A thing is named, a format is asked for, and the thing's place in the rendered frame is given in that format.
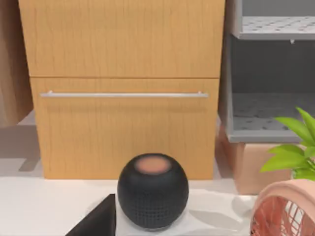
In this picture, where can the brown wooden panel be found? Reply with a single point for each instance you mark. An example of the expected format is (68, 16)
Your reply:
(12, 61)

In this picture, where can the grey pierced shelf cabinet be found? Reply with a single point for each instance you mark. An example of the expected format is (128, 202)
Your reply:
(268, 81)

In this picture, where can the wooden cupboard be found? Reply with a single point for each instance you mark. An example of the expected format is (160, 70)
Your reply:
(123, 39)

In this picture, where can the black round speaker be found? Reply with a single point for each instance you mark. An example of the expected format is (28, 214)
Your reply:
(152, 194)

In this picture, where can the pink round fan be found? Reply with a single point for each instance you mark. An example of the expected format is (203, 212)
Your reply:
(283, 209)

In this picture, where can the salmon-coloured box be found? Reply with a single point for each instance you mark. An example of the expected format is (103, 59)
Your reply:
(256, 164)

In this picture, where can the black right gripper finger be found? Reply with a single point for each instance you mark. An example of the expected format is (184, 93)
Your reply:
(101, 217)

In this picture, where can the green leafy plant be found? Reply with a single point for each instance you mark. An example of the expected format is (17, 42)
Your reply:
(292, 150)

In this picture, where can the wooden drawer front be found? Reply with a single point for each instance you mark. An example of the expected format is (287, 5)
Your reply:
(128, 132)

